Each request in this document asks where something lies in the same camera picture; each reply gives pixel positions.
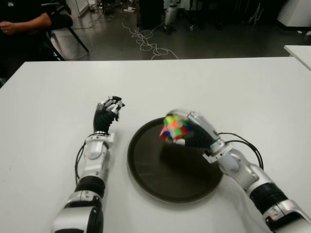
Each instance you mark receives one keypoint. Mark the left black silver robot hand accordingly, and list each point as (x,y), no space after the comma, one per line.
(103,120)

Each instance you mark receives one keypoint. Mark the seated person in black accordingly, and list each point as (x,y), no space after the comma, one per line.
(29,24)

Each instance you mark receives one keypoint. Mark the dark brown round plate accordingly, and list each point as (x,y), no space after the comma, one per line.
(170,179)

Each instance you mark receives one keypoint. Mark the white side table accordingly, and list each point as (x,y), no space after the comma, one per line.
(301,52)

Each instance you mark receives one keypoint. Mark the white wall panel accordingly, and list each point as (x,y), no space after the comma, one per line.
(81,7)

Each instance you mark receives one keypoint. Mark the left silver black robot arm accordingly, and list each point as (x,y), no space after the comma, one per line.
(94,165)

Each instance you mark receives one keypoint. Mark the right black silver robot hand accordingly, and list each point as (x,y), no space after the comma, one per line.
(201,136)

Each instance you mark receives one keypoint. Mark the right silver black robot arm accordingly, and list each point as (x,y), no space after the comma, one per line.
(245,170)

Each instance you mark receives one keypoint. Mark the black cabinet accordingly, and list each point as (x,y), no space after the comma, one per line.
(150,14)

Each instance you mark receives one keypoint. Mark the white cabinet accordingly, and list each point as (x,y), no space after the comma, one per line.
(296,14)

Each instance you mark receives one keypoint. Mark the silver background robot legs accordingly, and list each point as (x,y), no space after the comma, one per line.
(170,14)

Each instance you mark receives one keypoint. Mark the multicoloured Rubik's cube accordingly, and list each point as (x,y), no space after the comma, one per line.
(176,127)

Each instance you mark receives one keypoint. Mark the black metal chair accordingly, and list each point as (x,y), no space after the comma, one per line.
(77,36)

